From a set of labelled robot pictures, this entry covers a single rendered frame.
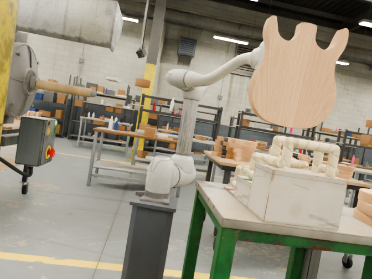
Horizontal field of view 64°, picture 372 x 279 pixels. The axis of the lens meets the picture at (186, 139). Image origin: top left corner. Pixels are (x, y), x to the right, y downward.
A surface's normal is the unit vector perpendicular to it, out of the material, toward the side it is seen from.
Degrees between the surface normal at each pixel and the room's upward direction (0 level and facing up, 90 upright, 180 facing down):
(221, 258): 90
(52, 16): 90
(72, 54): 90
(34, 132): 90
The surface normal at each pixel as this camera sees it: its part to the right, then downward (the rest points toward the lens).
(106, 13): 0.11, 0.07
